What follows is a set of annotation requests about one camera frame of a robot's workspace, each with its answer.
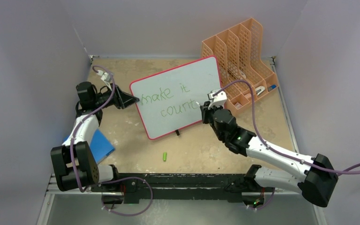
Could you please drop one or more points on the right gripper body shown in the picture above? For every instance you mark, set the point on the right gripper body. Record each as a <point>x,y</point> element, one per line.
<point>208,116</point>

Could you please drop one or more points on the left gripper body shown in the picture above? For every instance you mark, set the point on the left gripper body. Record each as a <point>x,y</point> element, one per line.
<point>101,99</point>

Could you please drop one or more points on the pink framed whiteboard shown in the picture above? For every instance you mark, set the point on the pink framed whiteboard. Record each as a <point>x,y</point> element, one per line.
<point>169,100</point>

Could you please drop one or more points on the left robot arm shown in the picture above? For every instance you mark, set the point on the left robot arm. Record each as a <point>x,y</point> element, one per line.
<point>73,162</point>

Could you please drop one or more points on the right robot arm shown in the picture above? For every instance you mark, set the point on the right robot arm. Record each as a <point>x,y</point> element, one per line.
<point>303,174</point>

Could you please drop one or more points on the small pink card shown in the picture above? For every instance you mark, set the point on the small pink card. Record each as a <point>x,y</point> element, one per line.
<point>238,106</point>

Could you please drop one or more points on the blue book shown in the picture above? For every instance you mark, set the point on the blue book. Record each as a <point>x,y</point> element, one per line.
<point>100,146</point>

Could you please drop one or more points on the orange file organizer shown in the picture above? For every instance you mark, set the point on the orange file organizer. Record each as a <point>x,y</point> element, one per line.
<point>238,53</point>

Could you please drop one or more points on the white stapler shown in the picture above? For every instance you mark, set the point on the white stapler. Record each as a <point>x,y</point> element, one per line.
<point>259,90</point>

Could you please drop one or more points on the black base bar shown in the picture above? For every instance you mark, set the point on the black base bar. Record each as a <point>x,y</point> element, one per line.
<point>233,188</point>

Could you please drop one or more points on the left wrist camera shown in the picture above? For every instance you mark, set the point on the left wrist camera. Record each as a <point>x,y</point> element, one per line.
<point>105,78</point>

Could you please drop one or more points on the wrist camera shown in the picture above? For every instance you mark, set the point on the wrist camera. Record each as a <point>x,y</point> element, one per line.
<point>105,78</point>
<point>216,98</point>

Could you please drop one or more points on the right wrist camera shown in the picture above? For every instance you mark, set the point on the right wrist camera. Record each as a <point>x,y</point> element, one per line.
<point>216,98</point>

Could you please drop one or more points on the aluminium frame rail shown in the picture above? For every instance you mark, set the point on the aluminium frame rail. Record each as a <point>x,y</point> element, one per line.
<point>76,208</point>

